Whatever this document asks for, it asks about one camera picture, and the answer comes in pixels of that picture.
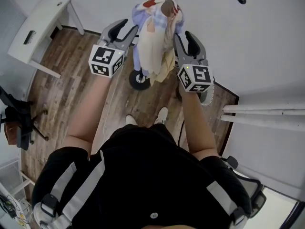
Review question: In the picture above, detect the person's right forearm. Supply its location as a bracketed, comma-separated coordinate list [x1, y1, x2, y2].
[181, 91, 219, 161]

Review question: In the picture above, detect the person's left forearm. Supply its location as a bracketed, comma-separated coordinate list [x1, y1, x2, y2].
[62, 76, 112, 152]

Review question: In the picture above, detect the white frame table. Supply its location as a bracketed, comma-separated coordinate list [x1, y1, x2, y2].
[0, 157, 33, 201]

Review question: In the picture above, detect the person's right white shoe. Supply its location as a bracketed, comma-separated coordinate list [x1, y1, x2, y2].
[154, 107, 169, 125]

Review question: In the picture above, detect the tangle of cables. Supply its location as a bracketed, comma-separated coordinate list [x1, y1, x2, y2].
[0, 192, 33, 227]

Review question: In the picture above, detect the white desk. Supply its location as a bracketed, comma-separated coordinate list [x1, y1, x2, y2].
[7, 0, 86, 79]

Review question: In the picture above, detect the lavender blue garment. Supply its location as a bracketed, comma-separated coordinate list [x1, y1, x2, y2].
[132, 0, 185, 81]

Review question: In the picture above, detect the black coat rack stand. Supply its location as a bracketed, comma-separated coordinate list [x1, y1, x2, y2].
[128, 0, 247, 91]

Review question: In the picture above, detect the black brown office chair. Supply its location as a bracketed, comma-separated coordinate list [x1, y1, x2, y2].
[0, 86, 50, 151]

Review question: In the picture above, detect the grey chest harness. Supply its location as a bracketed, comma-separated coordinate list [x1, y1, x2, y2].
[33, 149, 251, 229]

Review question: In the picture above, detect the white laundry basket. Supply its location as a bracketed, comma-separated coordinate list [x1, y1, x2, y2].
[176, 77, 216, 106]

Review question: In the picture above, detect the black mesh office chair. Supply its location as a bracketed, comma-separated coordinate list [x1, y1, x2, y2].
[220, 155, 267, 219]

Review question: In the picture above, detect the small dark desk object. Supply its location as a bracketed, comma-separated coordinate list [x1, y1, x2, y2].
[23, 30, 37, 45]

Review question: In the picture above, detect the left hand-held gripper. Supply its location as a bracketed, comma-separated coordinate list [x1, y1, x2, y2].
[88, 19, 140, 78]

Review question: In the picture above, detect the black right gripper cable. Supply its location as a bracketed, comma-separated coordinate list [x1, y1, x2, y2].
[178, 119, 186, 146]

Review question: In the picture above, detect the cream yellow garment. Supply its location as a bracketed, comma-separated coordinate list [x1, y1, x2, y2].
[146, 49, 176, 84]

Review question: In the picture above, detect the person's black clothing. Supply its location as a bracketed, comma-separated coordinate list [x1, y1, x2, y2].
[32, 123, 252, 229]

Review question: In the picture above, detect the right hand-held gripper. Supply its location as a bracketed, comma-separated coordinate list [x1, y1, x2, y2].
[173, 30, 214, 93]

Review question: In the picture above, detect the person's white shoe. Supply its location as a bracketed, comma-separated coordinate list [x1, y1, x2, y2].
[154, 107, 169, 125]
[125, 114, 139, 126]

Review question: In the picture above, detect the white bar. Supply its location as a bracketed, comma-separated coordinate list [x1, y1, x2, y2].
[223, 104, 305, 116]
[220, 114, 305, 130]

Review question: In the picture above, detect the person's left white shoe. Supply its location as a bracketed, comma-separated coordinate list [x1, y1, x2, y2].
[125, 114, 139, 126]

